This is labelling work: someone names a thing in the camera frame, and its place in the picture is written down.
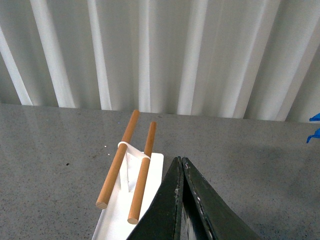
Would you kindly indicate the white pleated curtain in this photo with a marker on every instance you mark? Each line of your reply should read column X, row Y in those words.
column 254, row 59

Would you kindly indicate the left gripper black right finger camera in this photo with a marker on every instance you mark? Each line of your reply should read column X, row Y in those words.
column 206, row 215

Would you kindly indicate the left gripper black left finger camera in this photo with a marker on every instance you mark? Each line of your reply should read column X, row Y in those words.
column 162, row 220

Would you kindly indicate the white rack with wooden rods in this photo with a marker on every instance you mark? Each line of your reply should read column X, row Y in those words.
column 130, row 186

